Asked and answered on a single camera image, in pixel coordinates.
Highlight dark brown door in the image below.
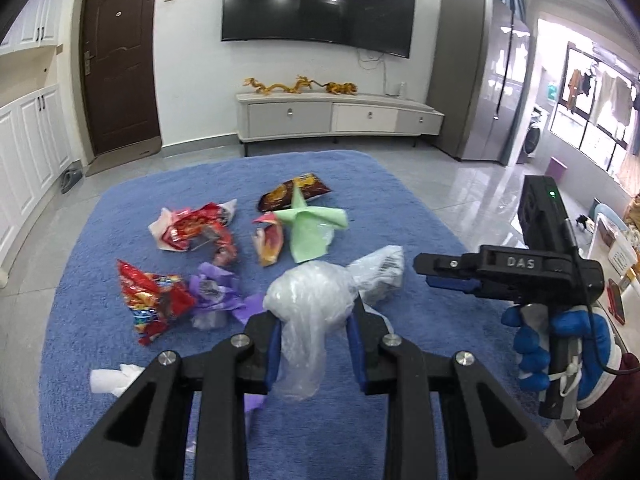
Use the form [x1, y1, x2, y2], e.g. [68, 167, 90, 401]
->
[80, 0, 160, 155]

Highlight white wall cabinets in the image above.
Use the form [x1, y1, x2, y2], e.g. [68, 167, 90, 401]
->
[1, 0, 73, 286]

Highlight grey slipper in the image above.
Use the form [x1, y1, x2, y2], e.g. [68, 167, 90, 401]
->
[61, 168, 84, 194]

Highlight washing machine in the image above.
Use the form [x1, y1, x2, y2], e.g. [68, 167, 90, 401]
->
[518, 106, 544, 164]

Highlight clear labelled plastic bag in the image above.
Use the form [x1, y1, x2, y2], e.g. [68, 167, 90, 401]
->
[346, 245, 405, 307]

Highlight green paper wrapper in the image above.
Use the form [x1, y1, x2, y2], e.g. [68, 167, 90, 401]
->
[274, 188, 348, 263]

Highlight purple stool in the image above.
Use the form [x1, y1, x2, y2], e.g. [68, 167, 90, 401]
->
[544, 156, 567, 184]

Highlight white tv cabinet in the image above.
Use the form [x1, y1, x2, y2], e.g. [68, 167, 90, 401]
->
[235, 92, 445, 146]

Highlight purple plastic wrapper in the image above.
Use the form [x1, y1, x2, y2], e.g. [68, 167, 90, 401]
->
[189, 262, 264, 330]

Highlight dark brown snack bag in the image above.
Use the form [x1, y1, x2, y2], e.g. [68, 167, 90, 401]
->
[257, 172, 331, 212]

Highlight brown door mat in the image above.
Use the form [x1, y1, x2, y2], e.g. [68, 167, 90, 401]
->
[85, 136, 162, 177]

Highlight black wall television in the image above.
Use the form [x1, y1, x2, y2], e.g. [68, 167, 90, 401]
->
[221, 0, 416, 58]

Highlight blue gloved right hand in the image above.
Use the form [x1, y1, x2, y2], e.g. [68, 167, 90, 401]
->
[501, 304, 623, 410]

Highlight red white wrapper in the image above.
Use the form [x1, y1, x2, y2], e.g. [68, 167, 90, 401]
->
[148, 200, 238, 266]

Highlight grey refrigerator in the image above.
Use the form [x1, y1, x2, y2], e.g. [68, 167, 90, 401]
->
[426, 0, 530, 165]

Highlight golden dragon ornament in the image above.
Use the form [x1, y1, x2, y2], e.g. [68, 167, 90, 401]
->
[243, 75, 320, 96]

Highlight pink snack box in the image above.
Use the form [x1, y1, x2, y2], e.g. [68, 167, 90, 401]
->
[252, 212, 284, 266]

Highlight white tissue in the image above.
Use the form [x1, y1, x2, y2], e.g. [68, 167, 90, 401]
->
[89, 364, 144, 398]

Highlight blue fluffy blanket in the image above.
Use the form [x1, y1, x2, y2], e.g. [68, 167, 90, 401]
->
[38, 148, 549, 480]

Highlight orange tiger ornament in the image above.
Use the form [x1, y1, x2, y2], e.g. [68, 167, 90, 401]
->
[322, 81, 358, 96]

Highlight red colourful candy bag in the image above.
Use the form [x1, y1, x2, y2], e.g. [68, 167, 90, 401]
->
[117, 260, 196, 346]

